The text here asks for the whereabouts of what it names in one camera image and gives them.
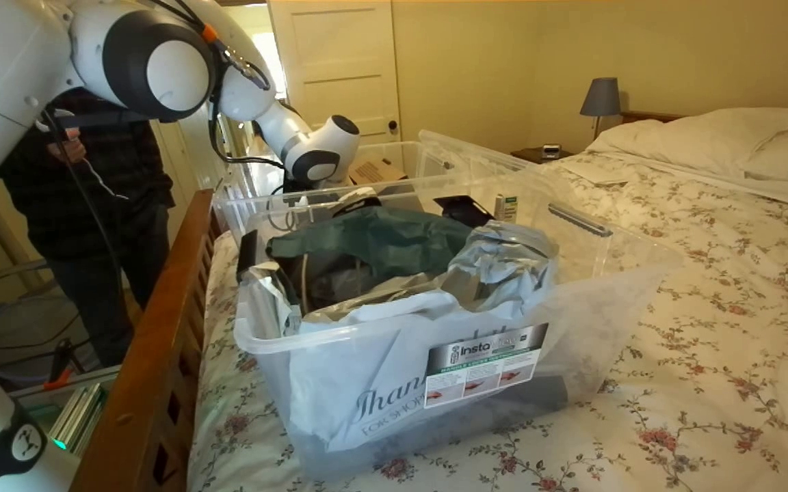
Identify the black flat object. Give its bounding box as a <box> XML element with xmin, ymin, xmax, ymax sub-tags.
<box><xmin>432</xmin><ymin>191</ymin><xmax>498</xmax><ymax>229</ymax></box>

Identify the white printed plastic bag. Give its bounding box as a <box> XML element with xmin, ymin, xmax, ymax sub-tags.
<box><xmin>287</xmin><ymin>303</ymin><xmax>525</xmax><ymax>453</ymax></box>

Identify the large white pillow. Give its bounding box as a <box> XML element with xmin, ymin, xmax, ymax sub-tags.
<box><xmin>588</xmin><ymin>103</ymin><xmax>788</xmax><ymax>184</ymax></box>

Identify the small cardboard product box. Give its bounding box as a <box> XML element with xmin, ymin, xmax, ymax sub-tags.
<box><xmin>491</xmin><ymin>191</ymin><xmax>521</xmax><ymax>224</ymax></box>

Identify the grey table lamp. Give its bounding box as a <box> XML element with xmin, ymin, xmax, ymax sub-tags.
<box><xmin>576</xmin><ymin>76</ymin><xmax>624</xmax><ymax>139</ymax></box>

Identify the dark clothes pile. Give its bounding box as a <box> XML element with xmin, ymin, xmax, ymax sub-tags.
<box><xmin>239</xmin><ymin>221</ymin><xmax>564</xmax><ymax>336</ymax></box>

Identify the white panel door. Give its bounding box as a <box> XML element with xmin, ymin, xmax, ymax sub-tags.
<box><xmin>265</xmin><ymin>0</ymin><xmax>402</xmax><ymax>147</ymax></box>

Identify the brown wooden bed footboard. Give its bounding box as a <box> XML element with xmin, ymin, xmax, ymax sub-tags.
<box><xmin>67</xmin><ymin>187</ymin><xmax>224</xmax><ymax>492</ymax></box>

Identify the brown cardboard piece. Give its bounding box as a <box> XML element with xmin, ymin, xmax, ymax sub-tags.
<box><xmin>356</xmin><ymin>157</ymin><xmax>404</xmax><ymax>190</ymax></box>

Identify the large clear plastic storage box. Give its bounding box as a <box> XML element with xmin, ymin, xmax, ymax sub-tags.
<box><xmin>231</xmin><ymin>172</ymin><xmax>665</xmax><ymax>486</ymax></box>

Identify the brown wooden headboard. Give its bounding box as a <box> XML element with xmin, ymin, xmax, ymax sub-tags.
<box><xmin>618</xmin><ymin>106</ymin><xmax>683</xmax><ymax>127</ymax></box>

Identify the white label sticker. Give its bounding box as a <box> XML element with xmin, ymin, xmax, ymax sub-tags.
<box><xmin>420</xmin><ymin>323</ymin><xmax>553</xmax><ymax>412</ymax></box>

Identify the dark green cloth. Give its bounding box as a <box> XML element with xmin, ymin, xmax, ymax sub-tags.
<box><xmin>265</xmin><ymin>205</ymin><xmax>478</xmax><ymax>285</ymax></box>

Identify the floral bed sheet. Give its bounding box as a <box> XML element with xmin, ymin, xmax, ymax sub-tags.
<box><xmin>182</xmin><ymin>147</ymin><xmax>788</xmax><ymax>492</ymax></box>

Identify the dark ridged flat bar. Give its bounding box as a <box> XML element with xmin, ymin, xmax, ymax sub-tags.
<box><xmin>543</xmin><ymin>200</ymin><xmax>616</xmax><ymax>241</ymax></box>

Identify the silver metal device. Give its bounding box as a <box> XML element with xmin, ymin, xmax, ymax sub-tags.
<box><xmin>45</xmin><ymin>381</ymin><xmax>110</xmax><ymax>457</ymax></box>

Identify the person in dark clothes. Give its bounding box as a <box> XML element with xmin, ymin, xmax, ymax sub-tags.
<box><xmin>0</xmin><ymin>91</ymin><xmax>179</xmax><ymax>366</ymax></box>

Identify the red floor tool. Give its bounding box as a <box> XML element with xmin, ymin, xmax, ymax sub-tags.
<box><xmin>45</xmin><ymin>340</ymin><xmax>88</xmax><ymax>395</ymax></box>

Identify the dark wooden nightstand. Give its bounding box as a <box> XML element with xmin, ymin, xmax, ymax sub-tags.
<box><xmin>509</xmin><ymin>144</ymin><xmax>588</xmax><ymax>168</ymax></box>

